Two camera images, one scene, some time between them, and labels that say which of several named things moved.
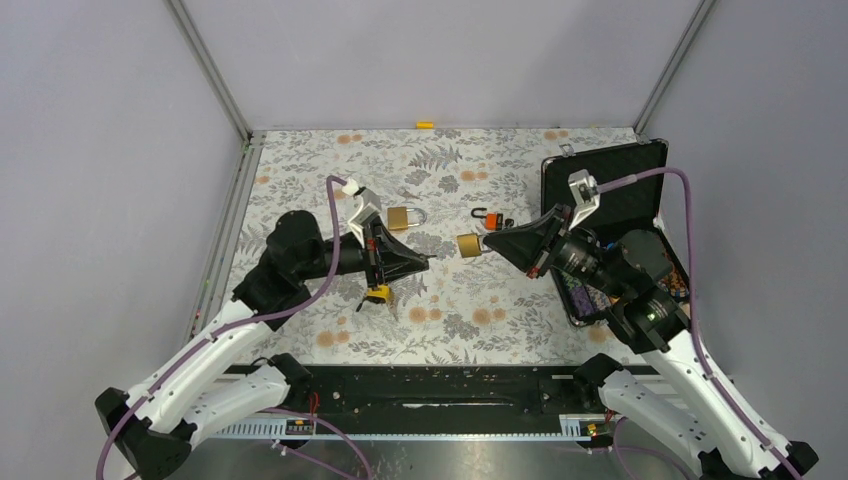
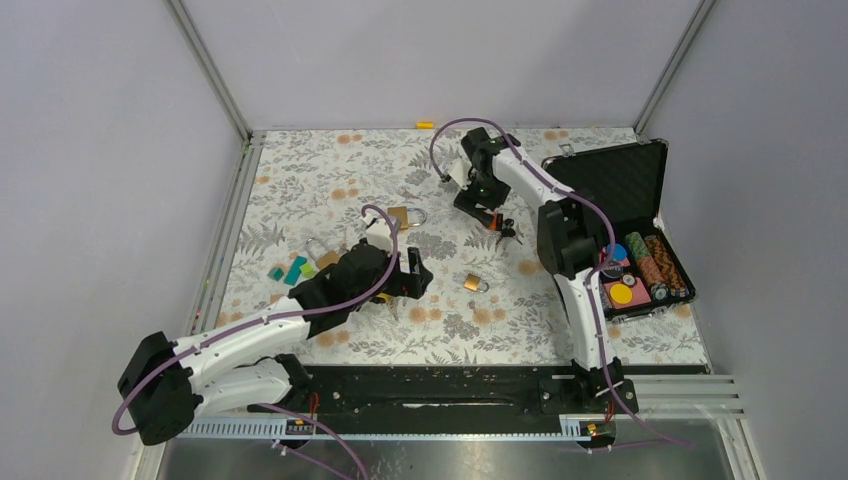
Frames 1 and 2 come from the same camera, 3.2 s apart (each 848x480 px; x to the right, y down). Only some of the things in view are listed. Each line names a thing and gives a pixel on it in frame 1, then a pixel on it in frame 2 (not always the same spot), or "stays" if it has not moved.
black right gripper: (526, 246) to (467, 200)
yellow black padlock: (380, 295) stays
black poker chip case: (638, 209) stays
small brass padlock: (469, 245) to (471, 284)
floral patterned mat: (438, 190) stays
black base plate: (441, 392) stays
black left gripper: (395, 261) to (413, 283)
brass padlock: (397, 218) stays
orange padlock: (493, 221) stays
